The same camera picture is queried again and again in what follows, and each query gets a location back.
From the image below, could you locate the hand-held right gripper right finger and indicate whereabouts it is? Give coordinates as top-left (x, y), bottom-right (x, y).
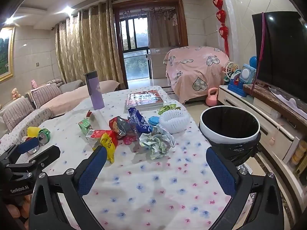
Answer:
top-left (206, 147), bottom-right (285, 230)

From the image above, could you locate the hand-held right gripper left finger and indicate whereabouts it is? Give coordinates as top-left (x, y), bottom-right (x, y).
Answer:
top-left (29, 146), bottom-right (113, 230)

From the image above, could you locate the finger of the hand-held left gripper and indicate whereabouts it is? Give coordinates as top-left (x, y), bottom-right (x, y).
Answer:
top-left (7, 145), bottom-right (61, 173)
top-left (0, 137), bottom-right (40, 166)

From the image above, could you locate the green crushed can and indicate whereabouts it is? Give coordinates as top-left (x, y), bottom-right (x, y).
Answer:
top-left (38, 129), bottom-right (51, 145)

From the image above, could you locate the white bin with black bag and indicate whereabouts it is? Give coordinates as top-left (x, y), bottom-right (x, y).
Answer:
top-left (199, 105), bottom-right (262, 167)

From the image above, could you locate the person's left hand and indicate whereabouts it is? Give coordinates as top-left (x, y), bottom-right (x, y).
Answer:
top-left (5, 194), bottom-right (31, 221)

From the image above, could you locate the small yellow wrapper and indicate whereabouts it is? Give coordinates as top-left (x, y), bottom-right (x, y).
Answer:
top-left (26, 126), bottom-right (41, 138)

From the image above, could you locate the yellow snack wrapper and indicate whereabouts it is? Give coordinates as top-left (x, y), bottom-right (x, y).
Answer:
top-left (101, 133), bottom-right (118, 164)

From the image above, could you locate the striped sofa cushion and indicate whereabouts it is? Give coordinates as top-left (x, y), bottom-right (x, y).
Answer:
top-left (31, 83), bottom-right (63, 108)
top-left (2, 98), bottom-right (35, 131)

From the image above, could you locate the red carton box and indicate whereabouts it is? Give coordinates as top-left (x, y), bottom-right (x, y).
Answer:
top-left (86, 129), bottom-right (118, 149)

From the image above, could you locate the green drink carton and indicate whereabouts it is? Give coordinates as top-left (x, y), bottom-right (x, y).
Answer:
top-left (78, 118), bottom-right (93, 135)

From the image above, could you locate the red crumpled snack wrapper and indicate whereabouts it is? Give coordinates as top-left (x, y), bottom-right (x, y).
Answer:
top-left (109, 116), bottom-right (132, 139)

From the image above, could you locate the floral white tablecloth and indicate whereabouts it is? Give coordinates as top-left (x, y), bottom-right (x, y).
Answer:
top-left (0, 86), bottom-right (240, 230)

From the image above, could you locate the sofa with pink cover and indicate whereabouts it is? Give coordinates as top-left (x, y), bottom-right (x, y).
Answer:
top-left (0, 79), bottom-right (120, 139)

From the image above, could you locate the blue foil wrapper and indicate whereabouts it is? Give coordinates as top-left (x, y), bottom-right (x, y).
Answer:
top-left (128, 107), bottom-right (153, 134)

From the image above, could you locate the crumpled printed paper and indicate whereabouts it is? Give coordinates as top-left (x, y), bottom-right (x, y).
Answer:
top-left (139, 126), bottom-right (177, 160)

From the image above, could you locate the white foam fruit net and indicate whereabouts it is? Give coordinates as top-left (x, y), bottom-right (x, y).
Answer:
top-left (159, 110), bottom-right (190, 134)

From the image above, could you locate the white television cabinet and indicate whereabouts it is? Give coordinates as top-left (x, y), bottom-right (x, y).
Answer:
top-left (218, 85), bottom-right (303, 163)

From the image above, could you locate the pink kettlebell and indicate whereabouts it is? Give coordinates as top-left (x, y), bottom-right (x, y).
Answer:
top-left (206, 87), bottom-right (219, 107)

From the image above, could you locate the purple box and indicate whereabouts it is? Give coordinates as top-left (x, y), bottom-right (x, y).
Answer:
top-left (84, 71), bottom-right (105, 110)

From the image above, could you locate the green snack wrapper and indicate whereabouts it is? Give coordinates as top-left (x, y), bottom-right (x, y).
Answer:
top-left (158, 103), bottom-right (181, 115)

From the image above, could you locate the brown marble shelf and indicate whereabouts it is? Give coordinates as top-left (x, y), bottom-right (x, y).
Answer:
top-left (243, 84), bottom-right (307, 135)

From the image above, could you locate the colourful book stack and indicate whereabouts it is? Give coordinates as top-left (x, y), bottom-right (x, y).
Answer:
top-left (124, 90), bottom-right (169, 112)

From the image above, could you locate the blue and red toy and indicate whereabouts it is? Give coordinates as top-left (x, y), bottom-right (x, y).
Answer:
top-left (227, 69), bottom-right (247, 97)

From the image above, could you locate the gold framed painting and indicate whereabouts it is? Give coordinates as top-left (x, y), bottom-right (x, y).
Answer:
top-left (0, 27), bottom-right (15, 82)

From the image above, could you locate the light blue toy box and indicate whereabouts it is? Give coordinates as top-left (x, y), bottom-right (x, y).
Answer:
top-left (241, 63), bottom-right (257, 85)

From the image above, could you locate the ferris wheel toy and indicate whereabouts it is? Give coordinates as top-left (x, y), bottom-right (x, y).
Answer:
top-left (223, 61), bottom-right (240, 82)

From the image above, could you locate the pink heart print blanket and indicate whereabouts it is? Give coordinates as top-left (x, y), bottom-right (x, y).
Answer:
top-left (163, 45), bottom-right (231, 104)

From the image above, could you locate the golden patterned curtain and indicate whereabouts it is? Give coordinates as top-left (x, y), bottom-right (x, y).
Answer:
top-left (55, 0), bottom-right (125, 89)

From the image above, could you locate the pink hoop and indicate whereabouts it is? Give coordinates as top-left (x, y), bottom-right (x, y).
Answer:
top-left (252, 12), bottom-right (267, 91)

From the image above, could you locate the black television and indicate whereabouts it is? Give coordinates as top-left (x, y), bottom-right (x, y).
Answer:
top-left (252, 11), bottom-right (307, 103)

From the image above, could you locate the red hanging decoration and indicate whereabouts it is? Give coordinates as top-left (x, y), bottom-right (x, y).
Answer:
top-left (210, 0), bottom-right (229, 55)

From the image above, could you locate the brown balcony curtain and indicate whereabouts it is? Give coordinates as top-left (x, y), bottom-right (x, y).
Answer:
top-left (147, 10), bottom-right (180, 48)

